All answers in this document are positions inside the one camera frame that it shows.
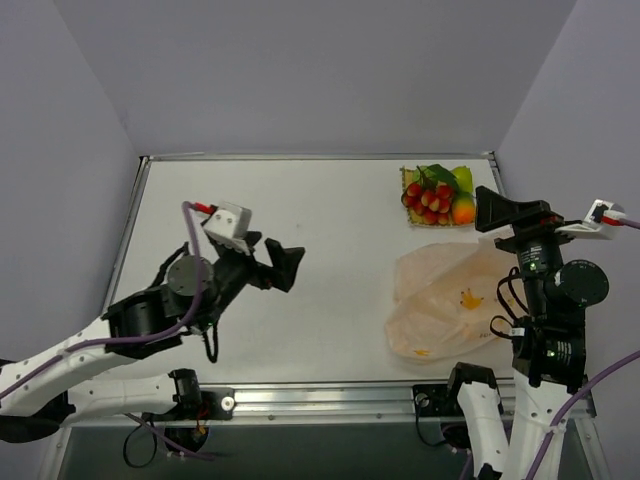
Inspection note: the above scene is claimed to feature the orange green fake mango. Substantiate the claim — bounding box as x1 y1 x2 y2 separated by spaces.
450 192 476 225

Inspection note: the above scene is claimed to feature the green fake apple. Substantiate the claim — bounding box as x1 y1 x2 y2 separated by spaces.
451 166 474 193

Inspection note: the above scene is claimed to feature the red fake cherry tomatoes bunch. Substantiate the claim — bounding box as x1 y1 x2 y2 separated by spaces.
400 164 458 228

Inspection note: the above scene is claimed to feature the translucent printed plastic bag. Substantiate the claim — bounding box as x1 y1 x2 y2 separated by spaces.
384 238 517 364

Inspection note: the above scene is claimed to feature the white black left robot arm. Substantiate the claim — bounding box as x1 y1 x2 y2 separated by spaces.
1 238 305 444

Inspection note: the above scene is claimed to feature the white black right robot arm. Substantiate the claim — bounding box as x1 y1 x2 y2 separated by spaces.
443 186 619 479

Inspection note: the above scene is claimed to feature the yellow woven bamboo mat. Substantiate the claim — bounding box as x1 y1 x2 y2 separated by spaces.
400 163 476 228

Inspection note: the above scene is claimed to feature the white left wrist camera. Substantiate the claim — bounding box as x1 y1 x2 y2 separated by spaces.
202 202 252 242

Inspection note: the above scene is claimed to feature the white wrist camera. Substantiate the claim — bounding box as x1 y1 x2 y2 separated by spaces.
202 202 252 242
555 199 626 240

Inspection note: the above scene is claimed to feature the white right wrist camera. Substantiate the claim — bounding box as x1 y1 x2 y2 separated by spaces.
555 199 626 240

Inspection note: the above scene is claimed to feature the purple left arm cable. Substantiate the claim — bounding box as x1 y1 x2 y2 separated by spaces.
0 200 221 461

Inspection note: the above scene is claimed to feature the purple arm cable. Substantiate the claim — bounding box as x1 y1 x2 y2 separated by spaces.
459 212 640 480
0 200 221 461

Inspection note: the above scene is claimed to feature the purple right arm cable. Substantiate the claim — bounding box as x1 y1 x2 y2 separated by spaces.
459 212 640 480

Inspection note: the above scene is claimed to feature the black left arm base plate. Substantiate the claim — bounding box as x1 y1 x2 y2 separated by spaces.
164 387 236 421

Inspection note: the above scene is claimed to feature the aluminium front frame rail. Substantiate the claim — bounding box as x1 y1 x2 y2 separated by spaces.
53 377 599 429

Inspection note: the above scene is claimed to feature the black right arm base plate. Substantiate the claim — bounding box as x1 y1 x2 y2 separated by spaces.
412 383 464 418

